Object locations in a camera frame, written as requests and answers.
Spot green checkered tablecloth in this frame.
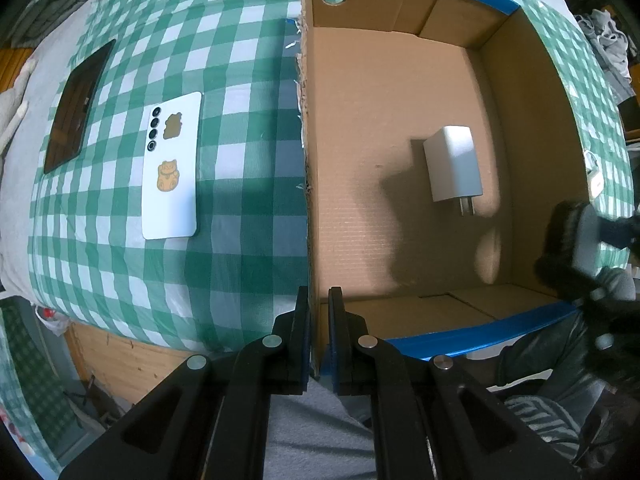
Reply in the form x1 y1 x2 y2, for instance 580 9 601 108
30 0 633 356

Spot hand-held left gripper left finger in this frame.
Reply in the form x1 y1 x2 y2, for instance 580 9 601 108
59 286 311 480

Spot white bed sheet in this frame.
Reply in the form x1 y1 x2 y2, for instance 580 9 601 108
0 0 101 306

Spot person's grey pants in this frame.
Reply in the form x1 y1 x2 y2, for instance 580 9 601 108
262 310 601 480

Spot dark cloth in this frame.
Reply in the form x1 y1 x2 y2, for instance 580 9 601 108
7 0 98 48

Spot white phone with cat stickers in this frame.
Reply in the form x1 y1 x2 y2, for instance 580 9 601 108
141 91 203 241

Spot green patterned cloth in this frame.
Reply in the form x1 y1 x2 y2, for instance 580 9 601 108
0 296 68 478

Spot black tablet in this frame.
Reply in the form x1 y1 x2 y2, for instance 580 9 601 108
43 38 117 175

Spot white plastic bag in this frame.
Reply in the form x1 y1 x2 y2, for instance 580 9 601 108
34 304 67 337

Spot person's right forearm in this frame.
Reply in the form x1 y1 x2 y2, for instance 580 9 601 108
600 266 638 302

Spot striped fuzzy slipper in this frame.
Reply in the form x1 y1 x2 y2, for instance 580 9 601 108
505 394 583 461

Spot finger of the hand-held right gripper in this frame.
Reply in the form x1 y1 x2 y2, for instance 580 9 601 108
545 199 640 257
534 255 640 391

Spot pile of grey clothes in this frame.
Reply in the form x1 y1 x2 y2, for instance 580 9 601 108
575 4 640 106

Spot wooden bed frame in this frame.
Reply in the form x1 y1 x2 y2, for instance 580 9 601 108
65 321 236 411

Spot white wall charger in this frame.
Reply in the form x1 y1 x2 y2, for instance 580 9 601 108
422 126 485 218

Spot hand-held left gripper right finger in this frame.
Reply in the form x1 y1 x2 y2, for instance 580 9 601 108
320 286 583 480

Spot cardboard box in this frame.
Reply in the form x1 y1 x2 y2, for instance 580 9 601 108
295 0 596 376

